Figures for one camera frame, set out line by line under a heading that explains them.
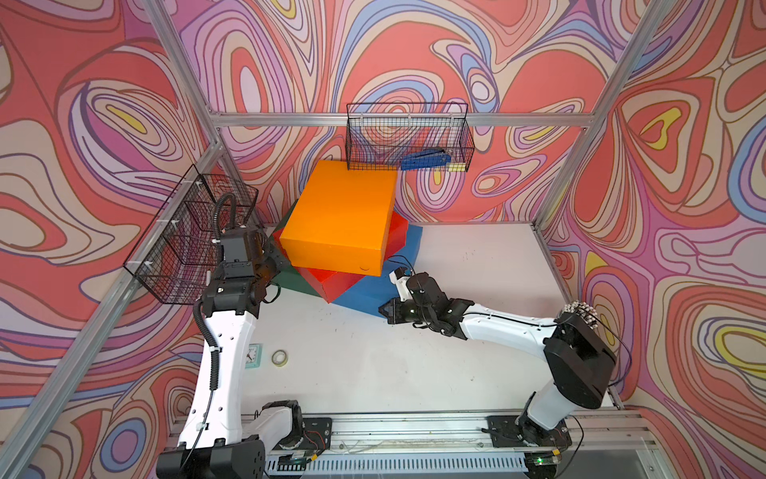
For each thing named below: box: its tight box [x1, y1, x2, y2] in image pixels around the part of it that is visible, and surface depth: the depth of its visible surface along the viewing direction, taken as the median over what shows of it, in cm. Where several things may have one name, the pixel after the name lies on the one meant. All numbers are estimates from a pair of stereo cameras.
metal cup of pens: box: [561, 299, 599, 330], surface depth 76 cm
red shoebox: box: [383, 210, 409, 263], surface depth 92 cm
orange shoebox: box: [279, 159, 398, 277], surface depth 76 cm
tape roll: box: [271, 349, 289, 368], surface depth 88 cm
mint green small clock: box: [245, 342, 263, 370], surface depth 86 cm
